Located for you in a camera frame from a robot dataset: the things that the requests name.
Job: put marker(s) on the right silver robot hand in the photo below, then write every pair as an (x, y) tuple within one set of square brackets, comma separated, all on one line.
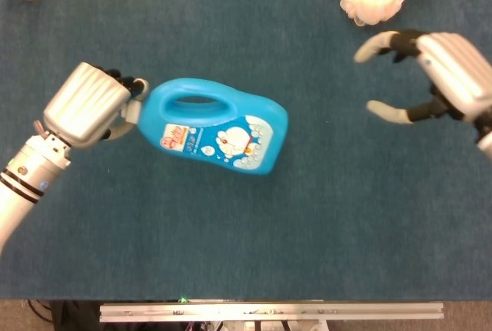
[(457, 66)]

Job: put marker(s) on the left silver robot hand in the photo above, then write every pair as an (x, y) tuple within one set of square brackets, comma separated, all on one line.
[(84, 104)]

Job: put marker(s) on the blue pump detergent bottle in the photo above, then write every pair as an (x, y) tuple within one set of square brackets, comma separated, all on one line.
[(215, 135)]

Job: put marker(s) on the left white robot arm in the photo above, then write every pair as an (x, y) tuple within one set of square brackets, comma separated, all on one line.
[(27, 177)]

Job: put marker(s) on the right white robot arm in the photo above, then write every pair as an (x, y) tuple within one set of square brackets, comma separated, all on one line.
[(486, 148)]

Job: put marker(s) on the teal table mat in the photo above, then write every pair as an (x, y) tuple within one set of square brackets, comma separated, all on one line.
[(307, 212)]

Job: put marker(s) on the aluminium profile rail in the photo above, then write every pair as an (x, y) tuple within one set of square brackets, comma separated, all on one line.
[(269, 312)]

